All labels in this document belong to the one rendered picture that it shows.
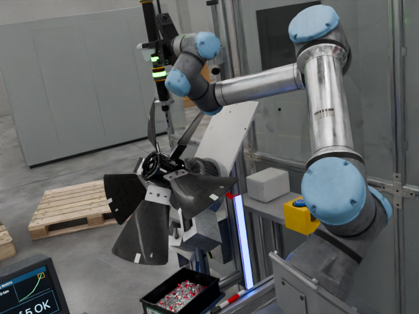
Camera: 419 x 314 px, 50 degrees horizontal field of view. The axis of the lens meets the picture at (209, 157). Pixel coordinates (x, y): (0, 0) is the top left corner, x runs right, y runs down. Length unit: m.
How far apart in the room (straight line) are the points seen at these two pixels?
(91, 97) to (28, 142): 1.12
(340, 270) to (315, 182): 0.21
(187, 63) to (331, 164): 0.57
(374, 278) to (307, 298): 1.18
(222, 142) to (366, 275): 0.87
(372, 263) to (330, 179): 1.27
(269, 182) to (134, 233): 0.73
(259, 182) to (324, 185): 1.24
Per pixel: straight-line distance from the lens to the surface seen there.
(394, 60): 1.77
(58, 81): 7.01
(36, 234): 4.53
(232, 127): 1.89
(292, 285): 1.03
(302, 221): 1.54
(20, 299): 1.10
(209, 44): 1.29
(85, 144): 7.19
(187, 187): 1.54
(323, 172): 0.89
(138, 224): 1.68
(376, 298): 2.21
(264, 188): 2.10
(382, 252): 2.06
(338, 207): 0.86
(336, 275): 0.99
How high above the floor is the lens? 1.71
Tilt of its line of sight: 17 degrees down
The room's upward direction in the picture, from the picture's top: 9 degrees counter-clockwise
